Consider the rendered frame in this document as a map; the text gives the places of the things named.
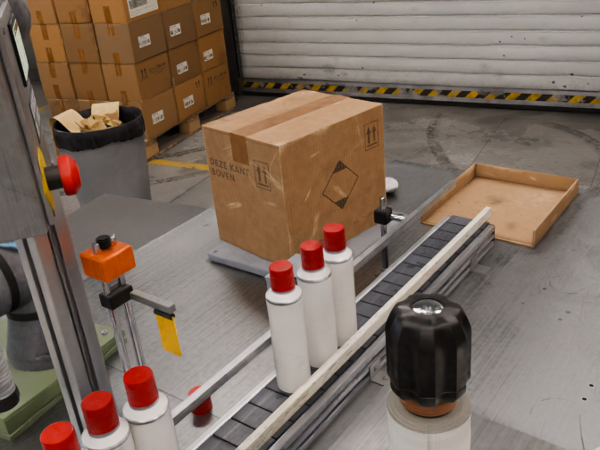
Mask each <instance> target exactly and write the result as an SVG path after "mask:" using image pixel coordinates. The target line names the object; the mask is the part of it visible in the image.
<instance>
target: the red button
mask: <svg viewBox="0 0 600 450"><path fill-rule="evenodd" d="M57 163H58V164H57V165H53V166H48V167H44V171H45V175H46V183H47V185H48V188H49V190H50V191H51V190H56V189H60V188H63V189H64V192H65V195H67V196H73V195H77V193H78V192H79V189H80V188H81V177H80V173H79V167H78V165H77V163H76V161H75V159H73V158H72V157H70V156H69V155H67V154H62V155H58V156H57Z"/></svg>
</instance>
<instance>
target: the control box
mask: <svg viewBox="0 0 600 450"><path fill-rule="evenodd" d="M12 12H13V10H12V7H11V6H10V5H9V2H8V1H3V2H2V0H0V244H3V243H6V242H11V241H14V240H19V239H24V238H31V237H35V236H39V235H44V234H46V233H47V232H48V230H49V225H54V223H55V221H54V217H55V212H54V191H53V190H51V191H50V190H49V188H48V185H47V183H46V175H45V171H44V167H48V166H53V165H54V164H53V162H51V158H50V155H49V152H48V148H47V144H46V139H45V135H44V131H43V129H42V125H41V144H39V142H38V136H37V132H36V130H35V126H34V122H33V119H32V116H31V112H30V108H29V86H30V81H29V78H28V86H27V87H24V86H23V82H22V78H21V73H20V69H19V66H18V63H17V59H16V56H15V52H14V49H13V43H12V40H11V36H10V33H9V29H8V26H7V24H8V21H9V19H10V15H11V13H12Z"/></svg>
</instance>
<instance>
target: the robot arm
mask: <svg viewBox="0 0 600 450"><path fill-rule="evenodd" d="M8 2H9V5H10V6H11V7H12V13H14V15H15V18H16V21H17V23H18V27H19V31H20V34H21V40H22V44H23V45H24V44H25V43H26V41H27V39H28V37H29V33H30V29H31V16H30V10H29V7H28V4H27V2H26V0H8ZM4 315H6V317H7V331H6V344H5V352H6V356H7V359H8V362H9V364H10V365H11V366H12V367H13V368H14V369H16V370H19V371H45V370H50V369H53V368H54V365H53V362H52V359H51V355H50V353H49V350H48V347H47V343H46V339H45V336H44V333H43V330H42V327H41V324H40V321H39V318H38V313H37V310H36V306H35V304H34V301H33V298H32V294H31V292H30V289H29V284H28V281H27V278H26V275H25V272H24V269H23V266H22V263H21V258H20V255H19V252H18V249H17V246H16V243H15V240H14V241H11V242H6V243H3V244H0V317H2V316H4Z"/></svg>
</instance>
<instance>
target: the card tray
mask: <svg viewBox="0 0 600 450"><path fill-rule="evenodd" d="M455 180H456V187H455V188H454V189H453V190H452V191H450V192H449V193H448V194H447V195H446V196H444V197H443V198H442V199H441V200H440V201H439V202H437V203H436V204H435V205H434V206H432V207H431V208H430V209H429V210H428V211H427V212H425V213H424V214H423V215H422V216H421V224H425V225H430V226H433V227H434V226H435V225H436V224H438V223H439V222H440V221H441V220H442V219H443V218H444V217H445V216H452V215H455V216H460V217H464V218H469V219H474V218H475V217H476V216H477V215H478V214H479V213H480V212H481V211H482V210H483V209H484V208H485V207H491V216H490V217H489V218H488V219H487V220H486V222H489V224H493V225H495V240H500V241H504V242H508V243H513V244H516V245H521V246H528V247H533V248H534V247H535V245H536V244H537V243H538V241H539V240H540V239H541V238H542V237H543V236H544V235H545V234H546V232H547V231H548V230H549V229H550V228H551V226H552V225H553V224H554V222H555V221H556V220H557V219H558V218H559V216H560V215H561V214H562V213H563V211H564V210H565V209H566V208H567V206H568V205H569V204H570V203H571V201H572V200H573V199H574V198H575V196H576V195H577V194H578V190H579V179H576V178H570V177H564V176H558V175H552V174H546V173H540V172H534V171H524V170H517V169H511V168H505V167H499V166H494V165H487V164H482V163H474V164H473V165H472V166H471V167H469V168H468V169H467V170H466V171H464V172H463V173H462V174H461V175H460V176H458V177H457V178H456V179H455Z"/></svg>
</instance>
